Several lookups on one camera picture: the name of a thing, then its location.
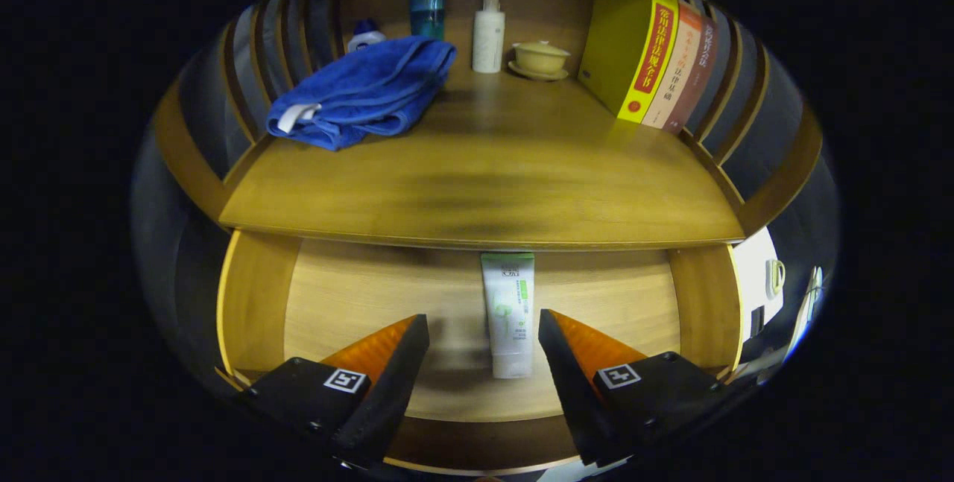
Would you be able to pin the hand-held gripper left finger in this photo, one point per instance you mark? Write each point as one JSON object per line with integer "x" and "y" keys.
{"x": 391, "y": 392}

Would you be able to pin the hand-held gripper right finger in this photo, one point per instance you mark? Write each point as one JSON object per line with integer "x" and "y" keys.
{"x": 577, "y": 392}

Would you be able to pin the white and green tube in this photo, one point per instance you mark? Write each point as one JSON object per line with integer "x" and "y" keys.
{"x": 508, "y": 318}

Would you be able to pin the wooden drawer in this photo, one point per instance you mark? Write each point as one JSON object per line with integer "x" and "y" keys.
{"x": 358, "y": 296}

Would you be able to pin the white side cabinet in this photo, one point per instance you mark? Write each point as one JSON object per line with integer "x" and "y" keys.
{"x": 753, "y": 273}

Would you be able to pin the wooden countertop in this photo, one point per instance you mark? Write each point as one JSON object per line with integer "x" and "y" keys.
{"x": 492, "y": 169}

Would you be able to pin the pale green tape dispenser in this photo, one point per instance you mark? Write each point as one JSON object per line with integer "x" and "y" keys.
{"x": 775, "y": 277}

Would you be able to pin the blue folded towel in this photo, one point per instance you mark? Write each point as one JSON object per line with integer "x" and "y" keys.
{"x": 365, "y": 87}

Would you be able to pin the orange and white book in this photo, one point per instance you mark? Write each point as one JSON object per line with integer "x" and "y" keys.
{"x": 674, "y": 72}

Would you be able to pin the yellow lidded tea bowl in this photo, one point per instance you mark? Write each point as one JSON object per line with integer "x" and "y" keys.
{"x": 538, "y": 57}

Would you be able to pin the brown book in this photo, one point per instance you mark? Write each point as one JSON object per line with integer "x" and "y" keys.
{"x": 697, "y": 72}

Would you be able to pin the thick yellow book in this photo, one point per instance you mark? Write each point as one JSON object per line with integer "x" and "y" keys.
{"x": 618, "y": 42}

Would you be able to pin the small white bottle blue cap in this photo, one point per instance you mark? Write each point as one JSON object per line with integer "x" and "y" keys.
{"x": 365, "y": 36}

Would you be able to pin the white pump bottle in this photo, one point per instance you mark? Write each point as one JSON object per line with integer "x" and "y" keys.
{"x": 488, "y": 39}

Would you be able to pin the teal bottle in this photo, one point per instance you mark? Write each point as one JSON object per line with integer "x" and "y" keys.
{"x": 427, "y": 14}

